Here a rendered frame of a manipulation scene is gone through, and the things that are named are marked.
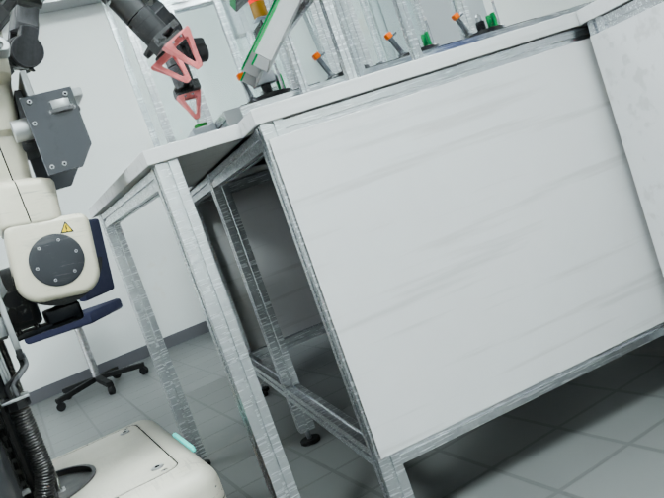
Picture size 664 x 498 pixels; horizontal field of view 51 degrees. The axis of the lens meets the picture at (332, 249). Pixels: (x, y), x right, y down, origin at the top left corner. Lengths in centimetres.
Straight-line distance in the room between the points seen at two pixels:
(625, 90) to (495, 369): 62
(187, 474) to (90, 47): 414
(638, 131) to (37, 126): 120
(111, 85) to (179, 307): 161
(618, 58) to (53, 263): 120
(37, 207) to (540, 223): 101
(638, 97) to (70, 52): 421
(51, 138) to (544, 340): 107
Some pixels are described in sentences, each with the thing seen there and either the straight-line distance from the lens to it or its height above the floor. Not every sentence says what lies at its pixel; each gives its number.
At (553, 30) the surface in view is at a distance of 158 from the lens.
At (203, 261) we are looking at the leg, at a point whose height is 63.
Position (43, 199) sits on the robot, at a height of 85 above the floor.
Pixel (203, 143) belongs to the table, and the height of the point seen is 84.
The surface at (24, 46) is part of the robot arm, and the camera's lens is 186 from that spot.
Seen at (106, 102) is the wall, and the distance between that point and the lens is 512.
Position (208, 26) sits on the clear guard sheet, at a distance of 352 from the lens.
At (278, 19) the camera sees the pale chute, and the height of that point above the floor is 107.
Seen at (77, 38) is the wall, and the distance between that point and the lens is 523.
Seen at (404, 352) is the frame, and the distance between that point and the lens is 135.
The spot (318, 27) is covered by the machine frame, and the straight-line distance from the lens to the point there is 303.
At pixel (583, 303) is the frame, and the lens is 155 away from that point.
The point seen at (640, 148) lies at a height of 55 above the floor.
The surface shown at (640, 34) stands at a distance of 150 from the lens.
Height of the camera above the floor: 68
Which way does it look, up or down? 5 degrees down
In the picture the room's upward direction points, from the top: 19 degrees counter-clockwise
